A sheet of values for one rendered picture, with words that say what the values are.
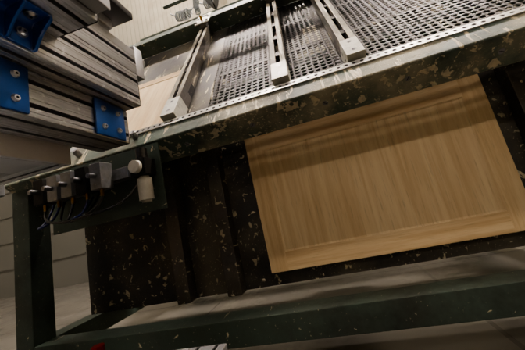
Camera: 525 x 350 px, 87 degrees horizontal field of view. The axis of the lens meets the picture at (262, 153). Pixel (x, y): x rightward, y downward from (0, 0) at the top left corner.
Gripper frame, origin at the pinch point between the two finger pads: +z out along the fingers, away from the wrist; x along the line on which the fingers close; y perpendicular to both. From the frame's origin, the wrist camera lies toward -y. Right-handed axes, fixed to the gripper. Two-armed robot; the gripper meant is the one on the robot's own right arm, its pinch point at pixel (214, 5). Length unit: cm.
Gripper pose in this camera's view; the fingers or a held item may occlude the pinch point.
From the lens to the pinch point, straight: 126.5
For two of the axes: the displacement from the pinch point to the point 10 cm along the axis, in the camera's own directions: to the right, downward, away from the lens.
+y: 1.1, -3.0, 9.5
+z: 2.9, 9.2, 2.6
